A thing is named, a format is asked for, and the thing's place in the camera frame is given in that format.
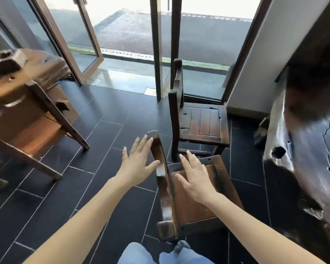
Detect person's left hand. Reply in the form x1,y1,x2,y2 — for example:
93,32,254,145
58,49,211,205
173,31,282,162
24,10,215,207
114,135,160,188

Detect person's right hand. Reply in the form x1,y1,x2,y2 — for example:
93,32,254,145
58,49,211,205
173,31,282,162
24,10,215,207
175,150,219,206

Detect person's left forearm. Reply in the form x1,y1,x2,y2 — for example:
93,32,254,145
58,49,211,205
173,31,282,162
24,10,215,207
22,174,132,264

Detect person's right forearm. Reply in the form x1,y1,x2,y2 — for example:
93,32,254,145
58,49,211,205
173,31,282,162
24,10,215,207
203,192,327,264

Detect small dark wooden chair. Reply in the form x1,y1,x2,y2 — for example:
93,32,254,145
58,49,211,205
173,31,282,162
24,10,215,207
168,58,231,160
147,130,244,242

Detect person's blue jeans legs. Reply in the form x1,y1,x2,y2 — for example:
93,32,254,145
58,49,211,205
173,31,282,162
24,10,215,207
117,240,215,264

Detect antique wooden winnowing machine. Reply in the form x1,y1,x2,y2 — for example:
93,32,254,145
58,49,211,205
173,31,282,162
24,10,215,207
0,48,91,190

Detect dark wood slab table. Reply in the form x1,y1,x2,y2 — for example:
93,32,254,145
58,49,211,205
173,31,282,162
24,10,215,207
253,66,330,257

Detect grey outdoor doormat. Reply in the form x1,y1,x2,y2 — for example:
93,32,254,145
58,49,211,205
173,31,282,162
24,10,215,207
95,9,254,67

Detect wood framed glass door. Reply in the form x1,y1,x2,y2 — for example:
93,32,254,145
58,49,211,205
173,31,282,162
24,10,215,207
26,0,104,86

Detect dark wooden cabinet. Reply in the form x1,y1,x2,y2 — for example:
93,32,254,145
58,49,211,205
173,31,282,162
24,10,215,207
274,0,330,83

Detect dark wooden door post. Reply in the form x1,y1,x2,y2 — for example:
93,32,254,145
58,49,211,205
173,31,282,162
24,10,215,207
170,0,183,90
150,0,163,102

